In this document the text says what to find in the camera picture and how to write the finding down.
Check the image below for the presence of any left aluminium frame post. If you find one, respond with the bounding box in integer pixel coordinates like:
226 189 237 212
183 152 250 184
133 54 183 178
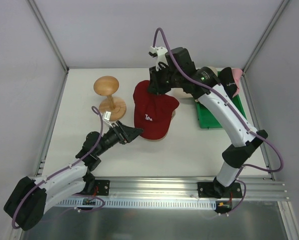
26 0 69 73

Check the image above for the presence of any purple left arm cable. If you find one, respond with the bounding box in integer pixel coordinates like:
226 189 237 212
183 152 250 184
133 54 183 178
11 106 106 230

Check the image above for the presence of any white slotted cable duct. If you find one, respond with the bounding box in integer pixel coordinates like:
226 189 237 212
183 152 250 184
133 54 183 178
57 197 217 210

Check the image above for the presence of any aluminium frame post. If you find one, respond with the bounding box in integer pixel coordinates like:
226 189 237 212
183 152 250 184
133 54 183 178
242 0 291 75
26 0 69 73

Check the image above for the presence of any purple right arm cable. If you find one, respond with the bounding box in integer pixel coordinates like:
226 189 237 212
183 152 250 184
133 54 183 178
153 27 284 218

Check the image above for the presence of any green plastic tray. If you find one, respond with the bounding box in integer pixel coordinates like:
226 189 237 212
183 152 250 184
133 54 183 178
195 95 246 129

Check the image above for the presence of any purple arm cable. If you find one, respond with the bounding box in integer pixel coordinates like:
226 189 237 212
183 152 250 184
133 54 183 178
11 106 106 230
153 27 284 218

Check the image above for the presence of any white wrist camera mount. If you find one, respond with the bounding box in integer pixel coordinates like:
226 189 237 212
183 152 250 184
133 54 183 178
148 46 169 72
102 111 116 128

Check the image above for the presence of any light pink baseball cap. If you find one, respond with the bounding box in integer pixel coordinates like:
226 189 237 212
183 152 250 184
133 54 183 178
231 68 243 88

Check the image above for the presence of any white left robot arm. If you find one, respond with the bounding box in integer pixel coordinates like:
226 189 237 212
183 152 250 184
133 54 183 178
3 121 143 231

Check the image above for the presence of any black baseball cap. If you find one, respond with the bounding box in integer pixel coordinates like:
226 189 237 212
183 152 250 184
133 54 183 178
218 67 240 99

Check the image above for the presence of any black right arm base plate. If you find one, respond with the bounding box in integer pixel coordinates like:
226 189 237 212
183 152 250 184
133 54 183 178
197 181 243 199

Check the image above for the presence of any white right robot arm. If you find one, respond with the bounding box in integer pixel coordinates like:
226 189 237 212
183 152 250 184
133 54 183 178
148 46 268 199

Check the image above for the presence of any right aluminium frame post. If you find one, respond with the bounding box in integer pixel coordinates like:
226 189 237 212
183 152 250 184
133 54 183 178
242 0 291 75

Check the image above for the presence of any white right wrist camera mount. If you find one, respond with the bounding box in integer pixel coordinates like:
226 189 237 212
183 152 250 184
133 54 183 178
148 46 169 72

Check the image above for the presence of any red baseball cap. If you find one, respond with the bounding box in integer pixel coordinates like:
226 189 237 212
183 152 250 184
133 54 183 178
133 80 180 141

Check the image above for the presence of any wooden hat stand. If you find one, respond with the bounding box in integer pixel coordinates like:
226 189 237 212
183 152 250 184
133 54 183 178
93 75 127 122

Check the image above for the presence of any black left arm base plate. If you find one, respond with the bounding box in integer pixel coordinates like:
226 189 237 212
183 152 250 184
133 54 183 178
81 179 111 197

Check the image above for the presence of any aluminium mounting rail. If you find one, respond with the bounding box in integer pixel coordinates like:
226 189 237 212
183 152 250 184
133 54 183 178
96 177 290 202

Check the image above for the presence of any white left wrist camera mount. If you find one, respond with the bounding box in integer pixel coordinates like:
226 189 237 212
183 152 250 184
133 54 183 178
102 111 116 128

